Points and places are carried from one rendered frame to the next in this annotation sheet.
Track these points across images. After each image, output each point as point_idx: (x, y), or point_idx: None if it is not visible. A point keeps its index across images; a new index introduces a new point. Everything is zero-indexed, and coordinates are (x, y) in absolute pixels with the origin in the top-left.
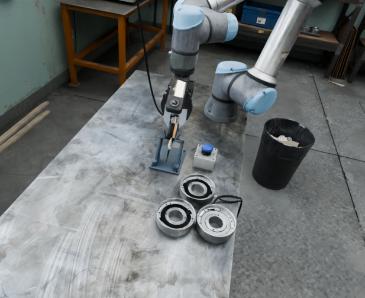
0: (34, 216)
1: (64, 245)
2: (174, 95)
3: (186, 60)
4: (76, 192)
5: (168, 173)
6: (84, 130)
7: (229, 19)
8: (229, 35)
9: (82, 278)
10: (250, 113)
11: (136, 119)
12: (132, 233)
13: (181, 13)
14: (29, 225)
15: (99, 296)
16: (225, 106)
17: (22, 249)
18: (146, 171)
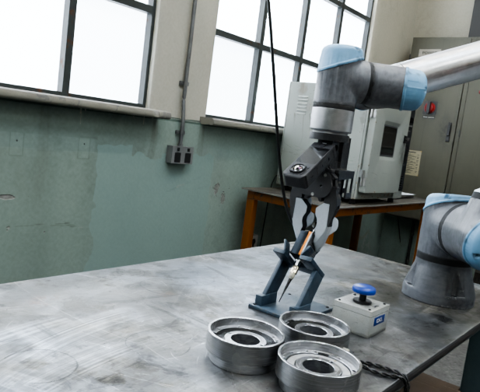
0: (36, 295)
1: (46, 324)
2: (302, 162)
3: (329, 114)
4: (113, 295)
5: (278, 319)
6: (180, 260)
7: (409, 71)
8: (410, 92)
9: (36, 355)
10: (477, 265)
11: (270, 270)
12: (157, 346)
13: (326, 47)
14: (22, 299)
15: (40, 376)
16: (439, 271)
17: None
18: (240, 308)
